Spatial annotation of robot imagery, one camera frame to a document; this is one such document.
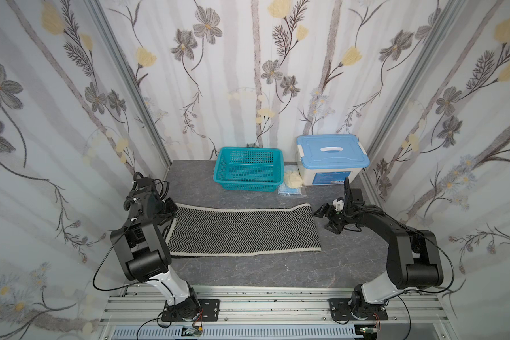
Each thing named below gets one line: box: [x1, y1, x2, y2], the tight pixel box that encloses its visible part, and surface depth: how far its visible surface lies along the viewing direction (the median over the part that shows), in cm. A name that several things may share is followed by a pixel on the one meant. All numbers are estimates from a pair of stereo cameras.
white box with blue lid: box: [296, 133, 371, 186], surface depth 106 cm
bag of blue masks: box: [276, 182, 303, 197], surface depth 110 cm
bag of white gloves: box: [284, 165, 304, 190], surface depth 112 cm
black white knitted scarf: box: [166, 203, 323, 257], surface depth 95 cm
